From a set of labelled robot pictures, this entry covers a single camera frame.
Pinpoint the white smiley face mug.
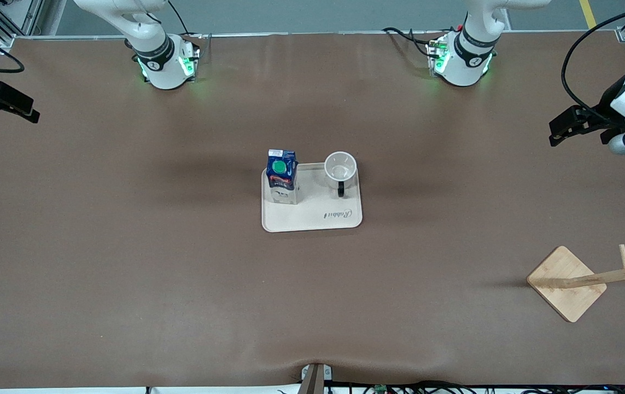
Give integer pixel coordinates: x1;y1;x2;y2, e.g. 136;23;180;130
324;152;358;199

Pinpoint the wooden mug stand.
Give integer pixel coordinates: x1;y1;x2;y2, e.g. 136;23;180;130
527;244;625;323

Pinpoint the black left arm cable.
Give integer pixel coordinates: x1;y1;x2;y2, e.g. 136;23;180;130
561;3;625;124

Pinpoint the thin black base cable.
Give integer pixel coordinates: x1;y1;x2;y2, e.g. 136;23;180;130
167;0;203;39

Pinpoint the blue white milk carton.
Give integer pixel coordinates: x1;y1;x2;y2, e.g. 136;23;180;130
266;149;299;205

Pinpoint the cream rabbit print tray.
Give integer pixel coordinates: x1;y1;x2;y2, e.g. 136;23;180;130
261;162;363;233

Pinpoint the black base cable bundle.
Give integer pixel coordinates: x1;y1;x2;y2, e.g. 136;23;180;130
382;27;439;58

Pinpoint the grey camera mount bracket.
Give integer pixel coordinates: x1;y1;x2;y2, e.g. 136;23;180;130
300;363;333;394

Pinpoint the brown table cover sheet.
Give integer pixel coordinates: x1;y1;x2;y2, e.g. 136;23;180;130
0;33;625;389

